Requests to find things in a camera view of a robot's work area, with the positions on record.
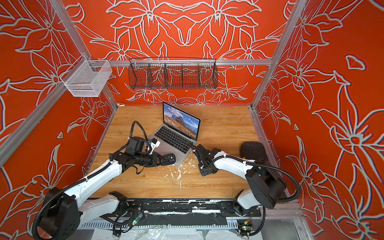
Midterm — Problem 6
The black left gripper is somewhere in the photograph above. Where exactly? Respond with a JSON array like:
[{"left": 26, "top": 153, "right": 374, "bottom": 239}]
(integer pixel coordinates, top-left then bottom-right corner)
[{"left": 134, "top": 152, "right": 168, "bottom": 167}]

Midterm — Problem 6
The black wireless mouse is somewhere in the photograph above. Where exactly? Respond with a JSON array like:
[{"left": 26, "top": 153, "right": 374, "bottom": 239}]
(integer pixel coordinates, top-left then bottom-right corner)
[{"left": 161, "top": 154, "right": 176, "bottom": 166}]

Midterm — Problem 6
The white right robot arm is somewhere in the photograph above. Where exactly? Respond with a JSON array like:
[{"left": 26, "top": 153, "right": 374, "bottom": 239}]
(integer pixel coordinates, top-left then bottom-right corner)
[{"left": 190, "top": 142, "right": 302, "bottom": 210}]

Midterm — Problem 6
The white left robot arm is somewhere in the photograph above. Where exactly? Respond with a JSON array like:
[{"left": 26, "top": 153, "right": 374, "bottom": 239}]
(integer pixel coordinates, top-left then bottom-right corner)
[{"left": 32, "top": 151, "right": 176, "bottom": 240}]

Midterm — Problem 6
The silver open laptop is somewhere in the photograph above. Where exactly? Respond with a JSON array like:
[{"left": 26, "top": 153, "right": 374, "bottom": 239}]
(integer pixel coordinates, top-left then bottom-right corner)
[{"left": 150, "top": 102, "right": 201, "bottom": 167}]

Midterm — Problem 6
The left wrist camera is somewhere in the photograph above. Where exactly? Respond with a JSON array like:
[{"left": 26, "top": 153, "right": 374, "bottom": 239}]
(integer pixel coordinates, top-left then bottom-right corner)
[{"left": 125, "top": 137, "right": 152, "bottom": 156}]

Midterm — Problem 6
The black wire basket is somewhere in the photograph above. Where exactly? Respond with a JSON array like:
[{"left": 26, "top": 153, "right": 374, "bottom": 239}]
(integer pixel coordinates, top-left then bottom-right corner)
[{"left": 128, "top": 58, "right": 219, "bottom": 90}]

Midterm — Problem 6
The white wire basket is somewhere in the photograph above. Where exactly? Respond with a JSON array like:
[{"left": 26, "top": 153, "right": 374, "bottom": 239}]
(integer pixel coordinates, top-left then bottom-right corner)
[{"left": 60, "top": 55, "right": 113, "bottom": 97}]

